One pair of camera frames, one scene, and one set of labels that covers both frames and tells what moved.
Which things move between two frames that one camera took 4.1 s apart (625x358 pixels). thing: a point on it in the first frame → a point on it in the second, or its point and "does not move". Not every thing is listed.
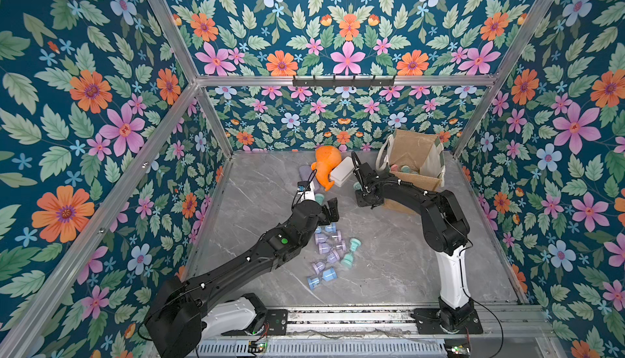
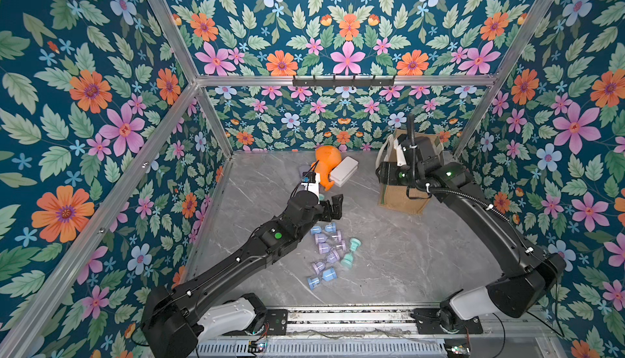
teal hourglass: x=347 y=260 does not move
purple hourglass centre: x=333 y=257 does not move
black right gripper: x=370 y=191 → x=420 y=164
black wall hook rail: x=342 y=83 does not move
